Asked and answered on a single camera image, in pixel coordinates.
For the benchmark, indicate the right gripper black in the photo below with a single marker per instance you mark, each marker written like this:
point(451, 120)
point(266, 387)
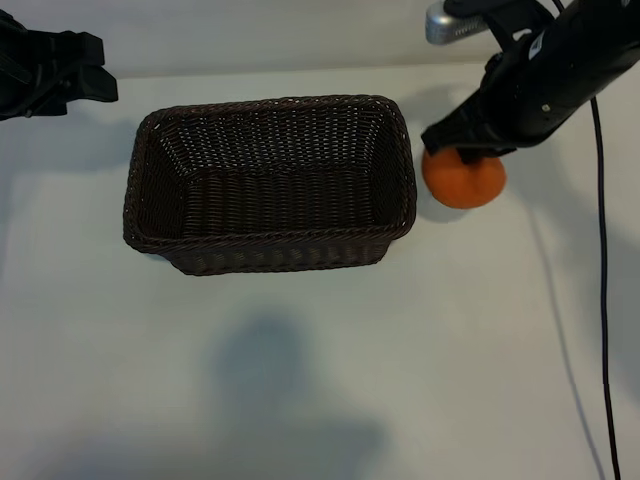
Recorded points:
point(520, 105)

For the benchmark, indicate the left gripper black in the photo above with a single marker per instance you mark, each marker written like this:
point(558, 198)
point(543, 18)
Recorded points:
point(35, 70)

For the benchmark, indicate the soft orange fruit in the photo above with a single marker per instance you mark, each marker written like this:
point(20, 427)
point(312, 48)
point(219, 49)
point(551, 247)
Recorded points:
point(450, 185)

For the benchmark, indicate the dark brown woven wicker basket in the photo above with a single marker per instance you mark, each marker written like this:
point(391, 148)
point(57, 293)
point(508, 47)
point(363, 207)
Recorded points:
point(270, 175)

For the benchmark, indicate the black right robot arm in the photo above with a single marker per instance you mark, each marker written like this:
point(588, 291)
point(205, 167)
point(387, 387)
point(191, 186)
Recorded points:
point(600, 40)

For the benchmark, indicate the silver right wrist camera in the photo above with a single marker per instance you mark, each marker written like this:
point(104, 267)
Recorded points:
point(445, 25)

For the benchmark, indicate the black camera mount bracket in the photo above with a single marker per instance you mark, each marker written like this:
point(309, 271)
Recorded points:
point(500, 10)

